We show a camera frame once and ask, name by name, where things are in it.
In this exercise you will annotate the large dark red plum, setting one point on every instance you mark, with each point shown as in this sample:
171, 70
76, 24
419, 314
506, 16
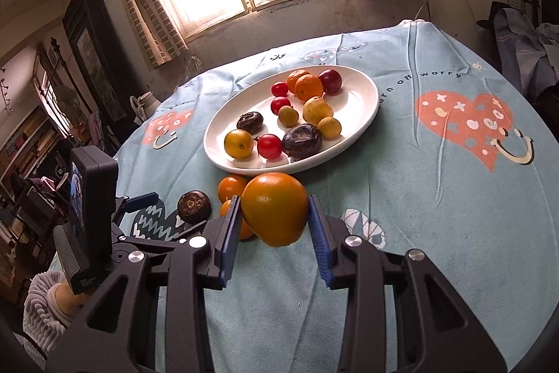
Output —
330, 81

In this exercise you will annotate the orange mandarin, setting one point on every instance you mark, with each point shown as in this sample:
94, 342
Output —
296, 76
309, 87

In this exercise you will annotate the dark brown passion fruit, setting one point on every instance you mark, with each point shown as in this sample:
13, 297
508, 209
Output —
194, 206

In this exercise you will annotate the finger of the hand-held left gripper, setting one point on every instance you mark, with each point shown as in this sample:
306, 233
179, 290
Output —
153, 244
139, 199

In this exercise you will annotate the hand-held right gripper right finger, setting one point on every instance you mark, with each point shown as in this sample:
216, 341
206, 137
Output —
319, 242

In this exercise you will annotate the white jug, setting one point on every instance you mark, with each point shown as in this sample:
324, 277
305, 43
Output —
144, 106

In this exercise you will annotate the white oval plate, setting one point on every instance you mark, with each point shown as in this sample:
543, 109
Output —
358, 102

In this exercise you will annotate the standing fan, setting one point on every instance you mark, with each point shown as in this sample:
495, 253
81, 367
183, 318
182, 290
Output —
67, 104

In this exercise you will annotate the red cherry tomato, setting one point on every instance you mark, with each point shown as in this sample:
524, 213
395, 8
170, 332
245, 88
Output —
279, 105
280, 89

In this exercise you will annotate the dark framed picture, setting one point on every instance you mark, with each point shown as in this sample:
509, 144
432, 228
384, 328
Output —
94, 58

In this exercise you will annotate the small yellow plum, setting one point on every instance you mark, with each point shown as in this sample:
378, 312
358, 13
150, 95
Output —
329, 127
288, 115

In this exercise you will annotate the light blue printed tablecloth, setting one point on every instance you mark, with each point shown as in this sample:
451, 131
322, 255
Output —
436, 224

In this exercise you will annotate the medium red tomato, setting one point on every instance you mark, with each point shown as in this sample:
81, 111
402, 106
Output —
269, 146

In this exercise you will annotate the yellow orange citrus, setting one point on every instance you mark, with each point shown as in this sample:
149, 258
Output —
239, 143

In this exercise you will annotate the pale yellow pear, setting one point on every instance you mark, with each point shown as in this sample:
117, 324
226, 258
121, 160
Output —
317, 110

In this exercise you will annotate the person's left forearm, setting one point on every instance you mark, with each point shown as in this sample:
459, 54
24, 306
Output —
43, 312

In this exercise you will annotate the wooden bookshelf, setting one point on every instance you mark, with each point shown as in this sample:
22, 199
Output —
26, 141

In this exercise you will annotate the grey clothes pile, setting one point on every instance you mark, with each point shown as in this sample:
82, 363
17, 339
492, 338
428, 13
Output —
519, 45

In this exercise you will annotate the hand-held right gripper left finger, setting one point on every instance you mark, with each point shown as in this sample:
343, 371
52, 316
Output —
229, 242

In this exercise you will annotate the large dark brown water chestnut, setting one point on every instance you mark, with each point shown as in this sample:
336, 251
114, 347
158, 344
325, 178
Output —
302, 141

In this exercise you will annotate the orange persimmon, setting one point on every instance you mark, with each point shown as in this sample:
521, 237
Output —
230, 187
244, 229
275, 209

